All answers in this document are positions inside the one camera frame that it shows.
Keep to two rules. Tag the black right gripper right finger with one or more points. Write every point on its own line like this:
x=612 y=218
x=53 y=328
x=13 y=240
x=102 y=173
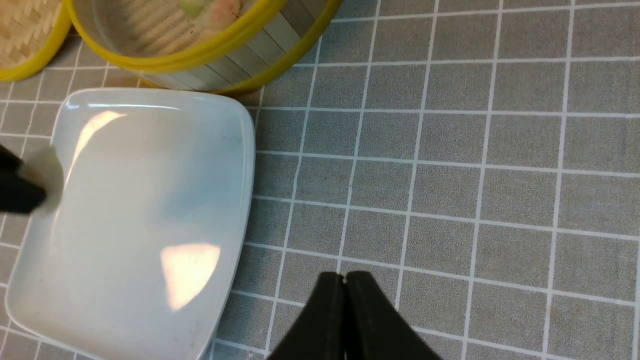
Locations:
x=374 y=330

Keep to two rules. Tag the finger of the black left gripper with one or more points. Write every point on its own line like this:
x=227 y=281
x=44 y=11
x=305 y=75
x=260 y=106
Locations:
x=18 y=194

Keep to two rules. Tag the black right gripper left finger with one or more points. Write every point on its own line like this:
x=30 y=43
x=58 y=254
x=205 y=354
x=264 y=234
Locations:
x=316 y=334

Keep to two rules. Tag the white square plate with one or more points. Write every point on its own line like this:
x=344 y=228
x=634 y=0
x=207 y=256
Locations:
x=153 y=190

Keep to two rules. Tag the bamboo steamer lid yellow rim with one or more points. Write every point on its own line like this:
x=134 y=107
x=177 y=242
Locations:
x=31 y=33

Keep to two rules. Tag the grey checked tablecloth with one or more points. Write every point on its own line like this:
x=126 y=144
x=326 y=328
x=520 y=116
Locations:
x=480 y=158

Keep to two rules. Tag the bamboo steamer basket yellow rim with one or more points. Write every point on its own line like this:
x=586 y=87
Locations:
x=156 y=41

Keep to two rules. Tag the green dumpling front small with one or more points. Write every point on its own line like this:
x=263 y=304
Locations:
x=193 y=8

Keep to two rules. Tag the pink dumpling front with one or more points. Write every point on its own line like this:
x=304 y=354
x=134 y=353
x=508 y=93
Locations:
x=220 y=14

